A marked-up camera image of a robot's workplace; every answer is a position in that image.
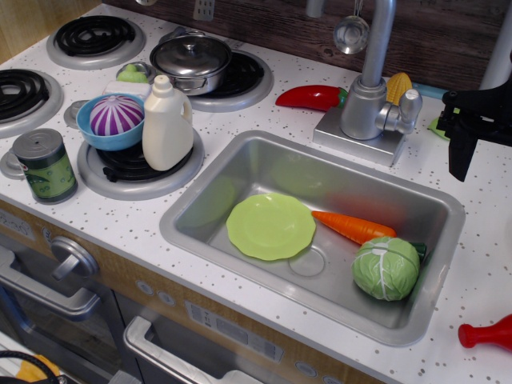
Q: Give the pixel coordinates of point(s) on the back left stove burner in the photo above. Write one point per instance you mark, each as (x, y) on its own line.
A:
(95, 43)

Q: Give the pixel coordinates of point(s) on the white toy food block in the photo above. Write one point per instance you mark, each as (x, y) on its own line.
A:
(140, 90)

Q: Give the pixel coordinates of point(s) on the green toy cabbage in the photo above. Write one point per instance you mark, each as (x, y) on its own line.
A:
(386, 268)

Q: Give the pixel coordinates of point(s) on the front stove burner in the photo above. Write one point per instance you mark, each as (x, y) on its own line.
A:
(125, 174)

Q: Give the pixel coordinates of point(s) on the stove burner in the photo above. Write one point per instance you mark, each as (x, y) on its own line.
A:
(248, 81)
(95, 43)
(29, 98)
(125, 174)

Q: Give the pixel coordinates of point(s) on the orange toy carrot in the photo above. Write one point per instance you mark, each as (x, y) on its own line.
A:
(355, 229)

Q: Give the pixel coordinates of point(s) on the silver toy faucet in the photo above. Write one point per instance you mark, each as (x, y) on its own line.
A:
(368, 126)

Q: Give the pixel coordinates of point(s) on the silver sink basin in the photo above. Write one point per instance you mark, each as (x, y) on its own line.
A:
(319, 277)

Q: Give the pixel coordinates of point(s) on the cream detergent bottle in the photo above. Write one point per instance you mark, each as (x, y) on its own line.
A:
(167, 135)

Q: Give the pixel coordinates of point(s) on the silver oven door handle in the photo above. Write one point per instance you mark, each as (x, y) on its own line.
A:
(77, 307)

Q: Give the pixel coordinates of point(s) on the purple striped toy onion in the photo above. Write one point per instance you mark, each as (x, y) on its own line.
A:
(115, 114)

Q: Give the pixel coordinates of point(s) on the green plastic plate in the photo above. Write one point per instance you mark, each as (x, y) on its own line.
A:
(270, 226)

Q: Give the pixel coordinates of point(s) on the green label toy can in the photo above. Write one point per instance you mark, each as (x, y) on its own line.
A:
(45, 163)

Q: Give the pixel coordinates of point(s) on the silver oven knob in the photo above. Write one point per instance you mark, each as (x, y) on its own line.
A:
(73, 259)

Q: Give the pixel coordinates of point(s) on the red toy chili pepper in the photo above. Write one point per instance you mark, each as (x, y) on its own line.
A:
(315, 97)

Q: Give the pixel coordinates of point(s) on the yellow toy corn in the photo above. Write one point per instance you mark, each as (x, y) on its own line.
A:
(397, 85)

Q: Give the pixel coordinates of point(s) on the silver dishwasher handle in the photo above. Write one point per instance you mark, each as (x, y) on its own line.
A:
(136, 340)

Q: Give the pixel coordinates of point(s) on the steel pot with lid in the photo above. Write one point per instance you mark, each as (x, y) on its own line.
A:
(195, 64)

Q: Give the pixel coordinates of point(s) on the far left stove burner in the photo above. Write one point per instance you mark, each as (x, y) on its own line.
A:
(29, 98)

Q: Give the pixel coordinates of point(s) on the hanging silver spatula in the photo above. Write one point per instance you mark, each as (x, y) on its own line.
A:
(204, 10)

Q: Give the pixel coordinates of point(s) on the hanging silver ladle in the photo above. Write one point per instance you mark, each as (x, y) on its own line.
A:
(351, 34)

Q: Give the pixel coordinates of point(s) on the light green toy vegetable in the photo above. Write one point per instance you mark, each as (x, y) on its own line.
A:
(132, 74)

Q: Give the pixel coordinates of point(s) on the light blue toy utensil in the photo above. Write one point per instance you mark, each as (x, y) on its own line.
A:
(429, 91)

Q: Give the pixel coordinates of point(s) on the grey vertical post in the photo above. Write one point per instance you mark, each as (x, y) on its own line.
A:
(498, 69)

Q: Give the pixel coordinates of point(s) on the red toy bottle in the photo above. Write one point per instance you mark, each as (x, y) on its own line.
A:
(498, 334)

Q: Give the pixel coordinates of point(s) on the green toy pear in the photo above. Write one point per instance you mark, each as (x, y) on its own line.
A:
(433, 127)

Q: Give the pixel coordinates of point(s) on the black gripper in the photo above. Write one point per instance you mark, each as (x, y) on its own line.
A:
(483, 114)

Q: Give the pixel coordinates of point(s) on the blue plastic bowl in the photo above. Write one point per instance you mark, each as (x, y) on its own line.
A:
(108, 143)

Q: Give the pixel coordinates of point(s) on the back right stove burner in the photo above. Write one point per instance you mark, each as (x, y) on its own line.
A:
(248, 81)

